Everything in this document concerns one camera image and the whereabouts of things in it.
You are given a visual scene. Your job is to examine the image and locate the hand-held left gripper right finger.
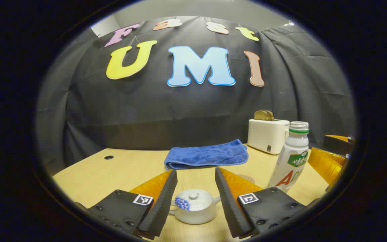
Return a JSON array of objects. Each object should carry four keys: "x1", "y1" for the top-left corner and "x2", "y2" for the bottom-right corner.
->
[{"x1": 215, "y1": 167, "x2": 306, "y2": 239}]

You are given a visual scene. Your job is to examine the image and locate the black backdrop cloth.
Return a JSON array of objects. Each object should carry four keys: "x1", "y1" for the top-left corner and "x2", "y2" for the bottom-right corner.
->
[{"x1": 36, "y1": 15, "x2": 357, "y2": 168}]

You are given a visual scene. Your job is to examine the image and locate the blue towel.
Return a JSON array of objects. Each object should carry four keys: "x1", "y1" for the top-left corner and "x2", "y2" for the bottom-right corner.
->
[{"x1": 164, "y1": 139, "x2": 249, "y2": 170}]

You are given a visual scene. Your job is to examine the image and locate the white ceramic teacup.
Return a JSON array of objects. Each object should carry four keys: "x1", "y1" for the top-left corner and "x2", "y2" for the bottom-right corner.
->
[{"x1": 168, "y1": 197, "x2": 221, "y2": 225}]

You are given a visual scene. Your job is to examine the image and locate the white toaster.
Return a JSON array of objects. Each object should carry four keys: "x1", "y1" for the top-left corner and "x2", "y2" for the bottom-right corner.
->
[{"x1": 247, "y1": 118, "x2": 290, "y2": 155}]

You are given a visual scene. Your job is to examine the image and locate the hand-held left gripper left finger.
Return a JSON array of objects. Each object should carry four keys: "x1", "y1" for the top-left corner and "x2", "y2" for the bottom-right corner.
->
[{"x1": 86, "y1": 169, "x2": 178, "y2": 240}]

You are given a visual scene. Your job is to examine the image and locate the white plastic water bottle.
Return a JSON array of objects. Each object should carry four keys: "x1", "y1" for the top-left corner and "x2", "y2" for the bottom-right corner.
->
[{"x1": 267, "y1": 121, "x2": 310, "y2": 193}]

